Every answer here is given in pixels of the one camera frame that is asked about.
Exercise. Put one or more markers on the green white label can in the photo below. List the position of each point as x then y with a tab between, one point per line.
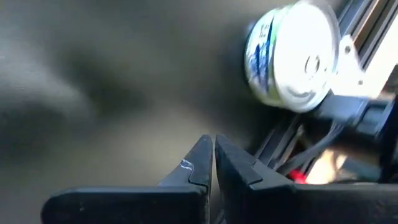
298	62

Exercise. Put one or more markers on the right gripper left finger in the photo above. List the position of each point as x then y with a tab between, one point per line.
186	199

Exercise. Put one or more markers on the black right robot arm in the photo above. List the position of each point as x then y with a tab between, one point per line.
357	124

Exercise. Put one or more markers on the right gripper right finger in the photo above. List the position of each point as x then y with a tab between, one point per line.
280	202

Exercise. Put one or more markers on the silver frame bracket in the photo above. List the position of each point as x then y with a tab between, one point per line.
348	77

